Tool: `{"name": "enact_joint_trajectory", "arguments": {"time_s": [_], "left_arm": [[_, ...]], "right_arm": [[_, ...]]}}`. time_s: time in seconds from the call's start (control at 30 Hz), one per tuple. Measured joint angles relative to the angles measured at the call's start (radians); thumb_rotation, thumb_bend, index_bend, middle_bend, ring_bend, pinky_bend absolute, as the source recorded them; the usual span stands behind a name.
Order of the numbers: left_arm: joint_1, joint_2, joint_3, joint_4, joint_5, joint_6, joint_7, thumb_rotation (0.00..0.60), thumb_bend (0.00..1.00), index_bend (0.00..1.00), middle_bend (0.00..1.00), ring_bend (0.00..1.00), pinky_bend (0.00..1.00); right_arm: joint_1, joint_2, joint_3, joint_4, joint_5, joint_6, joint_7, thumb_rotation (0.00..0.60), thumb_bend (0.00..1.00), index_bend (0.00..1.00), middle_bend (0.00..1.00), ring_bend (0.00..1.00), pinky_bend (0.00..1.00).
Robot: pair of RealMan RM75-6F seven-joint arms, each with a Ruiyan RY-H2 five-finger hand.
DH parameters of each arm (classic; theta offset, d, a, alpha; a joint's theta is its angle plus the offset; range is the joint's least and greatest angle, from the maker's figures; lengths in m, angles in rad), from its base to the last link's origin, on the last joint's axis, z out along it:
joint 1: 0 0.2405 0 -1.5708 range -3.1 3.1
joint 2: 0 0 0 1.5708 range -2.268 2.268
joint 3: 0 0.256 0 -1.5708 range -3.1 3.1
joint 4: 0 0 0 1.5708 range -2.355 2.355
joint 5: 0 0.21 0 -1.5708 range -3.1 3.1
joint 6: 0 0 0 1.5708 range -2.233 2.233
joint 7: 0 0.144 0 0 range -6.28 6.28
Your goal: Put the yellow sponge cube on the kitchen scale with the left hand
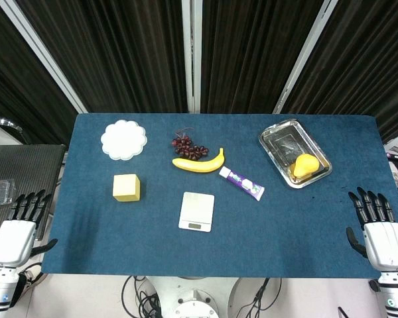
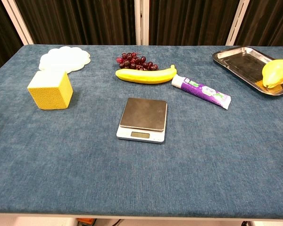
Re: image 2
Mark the white frame post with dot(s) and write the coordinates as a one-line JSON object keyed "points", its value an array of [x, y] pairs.
{"points": [[141, 23], [19, 23], [235, 23]]}

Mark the orange object under table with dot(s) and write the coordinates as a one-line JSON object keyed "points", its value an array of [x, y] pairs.
{"points": [[85, 222]]}

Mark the blue tablecloth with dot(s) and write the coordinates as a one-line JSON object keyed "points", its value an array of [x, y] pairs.
{"points": [[141, 179]]}

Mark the yellow banana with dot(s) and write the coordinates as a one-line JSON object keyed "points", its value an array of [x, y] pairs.
{"points": [[141, 75]]}

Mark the white scalloped plate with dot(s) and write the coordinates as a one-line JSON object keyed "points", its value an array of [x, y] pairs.
{"points": [[63, 57]]}

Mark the black curtain panel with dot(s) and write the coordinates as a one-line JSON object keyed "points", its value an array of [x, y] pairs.
{"points": [[85, 21], [268, 21], [191, 21], [0, 35]]}

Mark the purple white toothpaste tube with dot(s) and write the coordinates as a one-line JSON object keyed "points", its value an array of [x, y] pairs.
{"points": [[200, 90]]}

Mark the small digital kitchen scale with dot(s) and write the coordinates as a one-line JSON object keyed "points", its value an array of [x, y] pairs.
{"points": [[143, 113]]}

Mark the yellow sponge block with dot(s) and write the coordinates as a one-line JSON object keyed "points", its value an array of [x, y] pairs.
{"points": [[49, 96]]}

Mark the yellow pear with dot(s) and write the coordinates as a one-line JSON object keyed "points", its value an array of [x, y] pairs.
{"points": [[276, 71]]}

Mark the red grape bunch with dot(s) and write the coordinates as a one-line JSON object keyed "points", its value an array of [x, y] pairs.
{"points": [[132, 62]]}

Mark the stainless steel tray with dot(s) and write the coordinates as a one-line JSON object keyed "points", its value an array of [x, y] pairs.
{"points": [[240, 61]]}

